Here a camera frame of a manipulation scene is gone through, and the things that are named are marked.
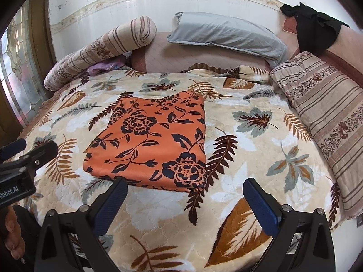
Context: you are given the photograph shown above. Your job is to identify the orange black floral garment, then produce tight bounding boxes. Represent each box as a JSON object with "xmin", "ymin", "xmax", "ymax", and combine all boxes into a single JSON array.
[{"xmin": 82, "ymin": 90, "xmax": 209, "ymax": 193}]

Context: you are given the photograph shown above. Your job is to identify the person's left hand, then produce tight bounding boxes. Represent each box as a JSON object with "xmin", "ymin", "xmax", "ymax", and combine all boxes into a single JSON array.
[{"xmin": 4, "ymin": 206, "xmax": 25, "ymax": 260}]

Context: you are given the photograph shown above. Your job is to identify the stained glass window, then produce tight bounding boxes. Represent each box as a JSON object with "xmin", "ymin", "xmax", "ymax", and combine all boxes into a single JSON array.
[{"xmin": 1, "ymin": 1, "xmax": 47, "ymax": 127}]

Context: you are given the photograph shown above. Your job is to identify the cream leaf-pattern blanket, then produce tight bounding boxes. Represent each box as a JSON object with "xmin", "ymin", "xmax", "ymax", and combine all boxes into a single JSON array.
[{"xmin": 17, "ymin": 64, "xmax": 344, "ymax": 272}]

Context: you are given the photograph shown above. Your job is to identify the striped beige flat pillow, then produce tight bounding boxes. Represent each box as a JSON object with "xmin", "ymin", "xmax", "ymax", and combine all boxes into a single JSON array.
[{"xmin": 271, "ymin": 52, "xmax": 362, "ymax": 219}]

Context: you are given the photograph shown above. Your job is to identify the purple cloth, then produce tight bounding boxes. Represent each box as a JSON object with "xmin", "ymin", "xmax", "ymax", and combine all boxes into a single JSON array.
[{"xmin": 86, "ymin": 55, "xmax": 126, "ymax": 76}]

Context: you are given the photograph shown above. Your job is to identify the striped beige bolster pillow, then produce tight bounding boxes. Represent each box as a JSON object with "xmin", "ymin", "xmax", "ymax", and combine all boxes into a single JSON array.
[{"xmin": 44, "ymin": 16, "xmax": 157, "ymax": 92}]

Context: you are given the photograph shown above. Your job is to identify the pink bed headboard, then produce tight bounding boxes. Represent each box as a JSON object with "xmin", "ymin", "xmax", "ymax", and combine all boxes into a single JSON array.
[{"xmin": 130, "ymin": 26, "xmax": 362, "ymax": 85}]

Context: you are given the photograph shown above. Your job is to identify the black cloth on headboard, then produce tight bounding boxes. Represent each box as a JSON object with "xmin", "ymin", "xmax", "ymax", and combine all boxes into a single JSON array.
[{"xmin": 280, "ymin": 2, "xmax": 349, "ymax": 56}]

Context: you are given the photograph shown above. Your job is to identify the grey pillow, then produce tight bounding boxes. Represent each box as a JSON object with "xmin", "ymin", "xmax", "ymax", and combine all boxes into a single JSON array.
[{"xmin": 167, "ymin": 12, "xmax": 288, "ymax": 68}]

